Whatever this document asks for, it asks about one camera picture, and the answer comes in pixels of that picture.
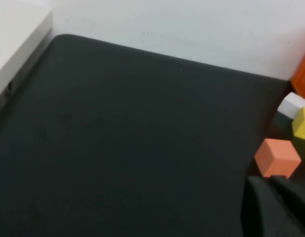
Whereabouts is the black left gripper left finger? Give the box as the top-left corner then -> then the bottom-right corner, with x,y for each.
241,175 -> 299,237

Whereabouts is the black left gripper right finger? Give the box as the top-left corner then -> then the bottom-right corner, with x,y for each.
270,174 -> 305,237

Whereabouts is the orange plastic cutlery holder crate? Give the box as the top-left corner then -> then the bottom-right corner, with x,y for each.
290,44 -> 305,102

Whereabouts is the orange foam cube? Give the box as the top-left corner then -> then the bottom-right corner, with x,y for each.
254,138 -> 302,179

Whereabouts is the yellow foam cube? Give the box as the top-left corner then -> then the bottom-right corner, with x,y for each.
291,107 -> 305,142

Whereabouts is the white foam cube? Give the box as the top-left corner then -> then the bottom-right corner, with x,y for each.
277,92 -> 305,119

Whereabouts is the white box at left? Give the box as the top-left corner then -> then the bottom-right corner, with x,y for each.
0,0 -> 53,117

